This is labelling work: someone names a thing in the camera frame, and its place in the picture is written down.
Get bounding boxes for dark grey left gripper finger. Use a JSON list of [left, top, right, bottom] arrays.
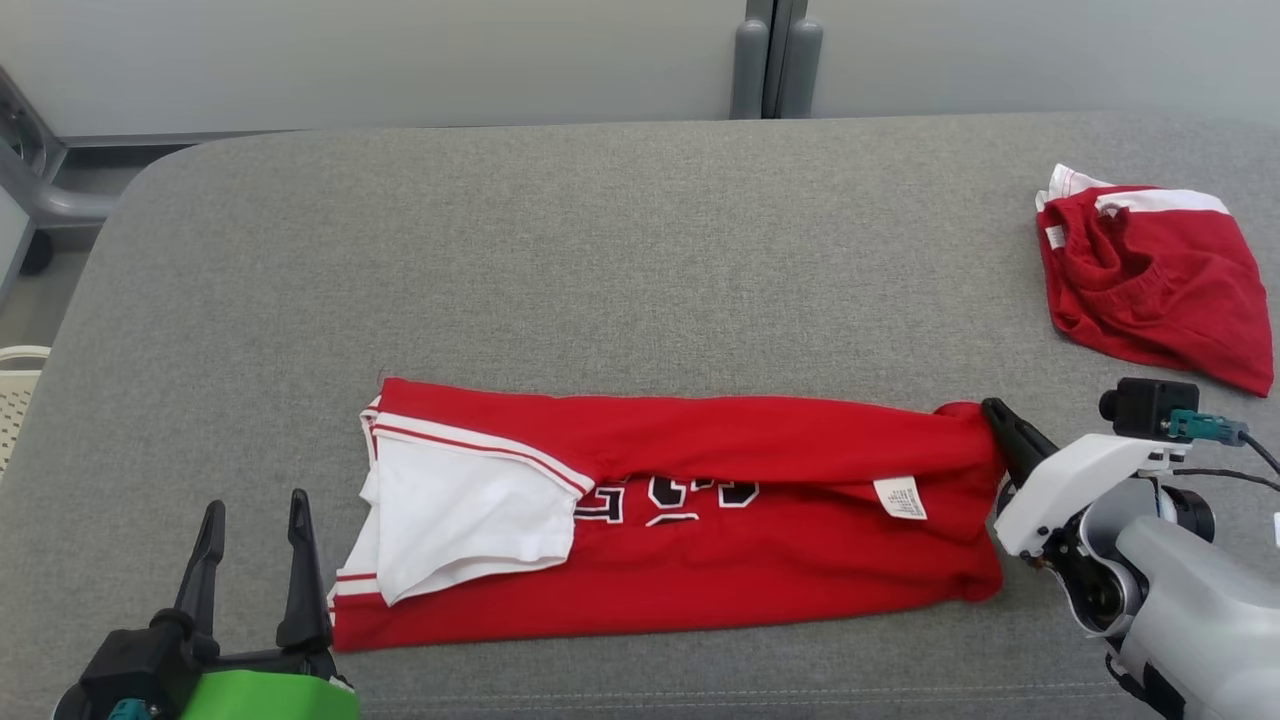
[[172, 500, 227, 641], [276, 489, 334, 651]]

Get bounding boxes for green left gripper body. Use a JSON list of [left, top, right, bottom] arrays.
[[150, 612, 361, 720]]

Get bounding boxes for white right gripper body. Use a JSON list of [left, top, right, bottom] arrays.
[[995, 435, 1166, 556]]

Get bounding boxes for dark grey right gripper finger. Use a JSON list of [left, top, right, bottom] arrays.
[[981, 398, 1059, 491]]

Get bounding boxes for red shorts with white trim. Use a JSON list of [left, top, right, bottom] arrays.
[[1035, 164, 1276, 398]]

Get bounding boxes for red jersey with number print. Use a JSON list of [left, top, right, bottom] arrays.
[[328, 376, 1007, 653]]

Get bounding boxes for white plastic laundry basket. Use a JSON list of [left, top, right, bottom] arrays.
[[0, 345, 51, 476]]

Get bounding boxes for grey fabric sofa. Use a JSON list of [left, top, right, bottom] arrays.
[[0, 110, 1280, 720]]

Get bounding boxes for grey metal frame leg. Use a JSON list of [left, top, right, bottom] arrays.
[[0, 65, 121, 276]]

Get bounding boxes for grey double partition post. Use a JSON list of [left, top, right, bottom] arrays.
[[730, 0, 825, 120]]

